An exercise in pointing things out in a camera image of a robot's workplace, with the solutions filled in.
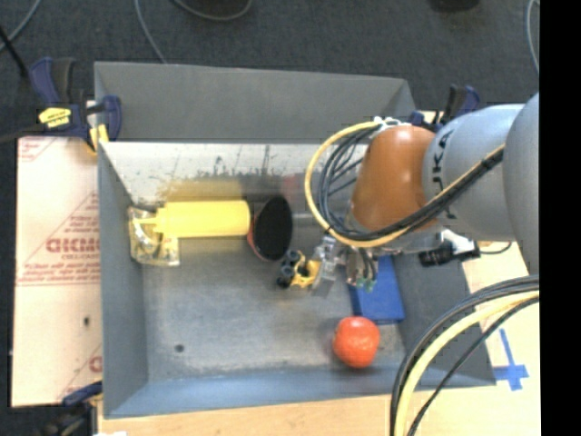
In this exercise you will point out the yellow spray bottle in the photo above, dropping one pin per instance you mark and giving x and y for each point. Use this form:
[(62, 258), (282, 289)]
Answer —
[(204, 219)]

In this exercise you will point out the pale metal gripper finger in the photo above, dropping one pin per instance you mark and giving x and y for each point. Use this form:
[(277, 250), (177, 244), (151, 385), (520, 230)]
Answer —
[(327, 249), (324, 281)]

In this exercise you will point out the yellow toy truck black wheels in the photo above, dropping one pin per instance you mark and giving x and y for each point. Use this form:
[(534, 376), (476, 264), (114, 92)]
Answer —
[(299, 274)]

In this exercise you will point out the black cylinder on white bracket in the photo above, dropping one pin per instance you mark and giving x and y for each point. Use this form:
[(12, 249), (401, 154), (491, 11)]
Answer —
[(436, 257)]

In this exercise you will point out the grey metal bin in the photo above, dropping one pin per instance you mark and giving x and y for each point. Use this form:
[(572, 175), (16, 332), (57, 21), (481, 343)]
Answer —
[(227, 316)]

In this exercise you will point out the black oval disc orange rim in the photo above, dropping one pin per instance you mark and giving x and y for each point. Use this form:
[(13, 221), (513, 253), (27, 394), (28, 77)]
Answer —
[(272, 227)]

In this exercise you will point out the blue flat block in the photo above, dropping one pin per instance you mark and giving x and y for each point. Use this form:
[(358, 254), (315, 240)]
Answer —
[(383, 300)]

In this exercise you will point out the cardboard board with red print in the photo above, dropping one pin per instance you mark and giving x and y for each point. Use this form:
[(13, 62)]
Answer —
[(54, 225)]

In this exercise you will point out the orange toy fruit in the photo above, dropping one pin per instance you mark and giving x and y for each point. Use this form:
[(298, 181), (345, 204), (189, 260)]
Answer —
[(356, 342)]

